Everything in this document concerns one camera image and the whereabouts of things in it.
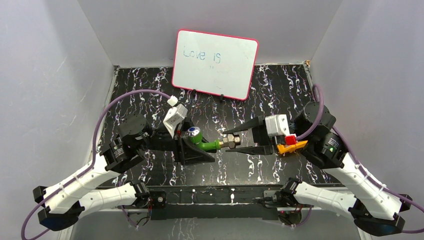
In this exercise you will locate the pink framed whiteboard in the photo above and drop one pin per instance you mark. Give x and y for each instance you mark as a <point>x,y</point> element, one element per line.
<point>214,64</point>

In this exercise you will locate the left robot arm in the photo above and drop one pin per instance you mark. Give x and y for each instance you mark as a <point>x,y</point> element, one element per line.
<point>63,204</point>

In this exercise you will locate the silver hex nut fitting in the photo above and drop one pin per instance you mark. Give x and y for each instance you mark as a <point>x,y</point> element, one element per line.
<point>230,141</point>

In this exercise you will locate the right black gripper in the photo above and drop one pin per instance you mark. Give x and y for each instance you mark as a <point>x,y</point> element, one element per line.
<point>264,144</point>

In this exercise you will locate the green water faucet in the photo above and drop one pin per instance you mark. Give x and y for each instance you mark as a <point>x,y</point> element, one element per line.
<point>195,136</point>

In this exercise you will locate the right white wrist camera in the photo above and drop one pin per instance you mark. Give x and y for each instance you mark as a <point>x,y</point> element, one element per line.
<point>277,128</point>

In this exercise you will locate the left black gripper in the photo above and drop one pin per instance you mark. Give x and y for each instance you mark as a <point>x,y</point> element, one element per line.
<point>180,149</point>

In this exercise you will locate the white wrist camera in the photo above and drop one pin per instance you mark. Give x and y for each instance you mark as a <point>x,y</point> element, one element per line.
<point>174,117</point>
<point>277,128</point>

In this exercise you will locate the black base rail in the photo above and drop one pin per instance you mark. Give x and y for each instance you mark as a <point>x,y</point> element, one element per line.
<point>215,201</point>

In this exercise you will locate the orange parts bin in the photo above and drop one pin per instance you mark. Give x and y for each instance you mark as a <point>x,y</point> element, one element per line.
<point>289,149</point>

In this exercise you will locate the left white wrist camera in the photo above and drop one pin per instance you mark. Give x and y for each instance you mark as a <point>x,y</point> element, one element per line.
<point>174,117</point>

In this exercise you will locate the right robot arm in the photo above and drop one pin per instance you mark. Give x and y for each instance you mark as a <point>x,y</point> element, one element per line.
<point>310,134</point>

